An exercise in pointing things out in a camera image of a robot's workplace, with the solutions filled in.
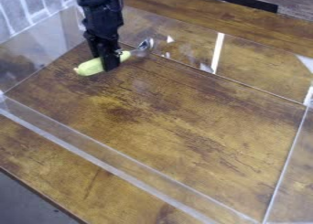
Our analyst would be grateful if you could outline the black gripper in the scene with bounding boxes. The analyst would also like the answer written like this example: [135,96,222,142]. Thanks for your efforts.
[81,3,123,71]

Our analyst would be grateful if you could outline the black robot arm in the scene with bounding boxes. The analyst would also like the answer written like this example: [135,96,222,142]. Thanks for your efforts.
[77,0,123,71]

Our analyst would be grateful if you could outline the black bar on table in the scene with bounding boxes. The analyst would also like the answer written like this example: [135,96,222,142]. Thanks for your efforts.
[219,0,278,13]

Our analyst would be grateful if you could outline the clear acrylic enclosure walls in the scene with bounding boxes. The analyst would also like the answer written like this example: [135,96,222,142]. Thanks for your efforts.
[0,0,313,224]

